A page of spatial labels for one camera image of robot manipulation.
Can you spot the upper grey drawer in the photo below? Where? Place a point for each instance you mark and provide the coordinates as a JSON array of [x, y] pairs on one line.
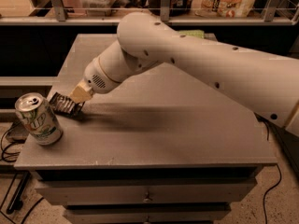
[[118, 192]]

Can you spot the green chip bag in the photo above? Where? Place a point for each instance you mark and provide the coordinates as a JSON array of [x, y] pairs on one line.
[[195, 33]]

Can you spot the grey drawer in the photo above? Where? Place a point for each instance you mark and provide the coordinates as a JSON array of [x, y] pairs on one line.
[[118, 192], [147, 214]]

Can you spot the green 7up can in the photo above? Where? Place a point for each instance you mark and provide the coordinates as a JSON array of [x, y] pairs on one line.
[[38, 118]]

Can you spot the metal shelf rail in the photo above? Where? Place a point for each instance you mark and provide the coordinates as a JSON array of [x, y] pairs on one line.
[[62, 12]]

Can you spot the colourful snack bag on shelf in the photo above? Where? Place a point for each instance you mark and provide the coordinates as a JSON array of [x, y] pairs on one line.
[[225, 8]]

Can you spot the clear plastic container on shelf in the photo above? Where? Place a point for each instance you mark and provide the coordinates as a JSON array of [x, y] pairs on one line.
[[98, 7]]

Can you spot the grey drawer cabinet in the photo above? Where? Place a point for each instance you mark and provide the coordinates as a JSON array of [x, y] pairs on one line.
[[157, 127]]

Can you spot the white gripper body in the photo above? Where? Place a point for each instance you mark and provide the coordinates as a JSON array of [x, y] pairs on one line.
[[95, 75]]

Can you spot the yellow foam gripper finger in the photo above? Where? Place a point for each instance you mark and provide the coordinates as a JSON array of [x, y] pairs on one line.
[[82, 92]]

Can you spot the black rxbar chocolate bar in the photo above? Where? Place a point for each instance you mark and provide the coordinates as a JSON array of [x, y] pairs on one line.
[[63, 105]]

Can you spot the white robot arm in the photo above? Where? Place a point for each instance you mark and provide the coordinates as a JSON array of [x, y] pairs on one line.
[[265, 83]]

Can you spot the lower grey drawer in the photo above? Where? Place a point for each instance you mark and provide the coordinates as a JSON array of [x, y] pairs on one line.
[[147, 214]]

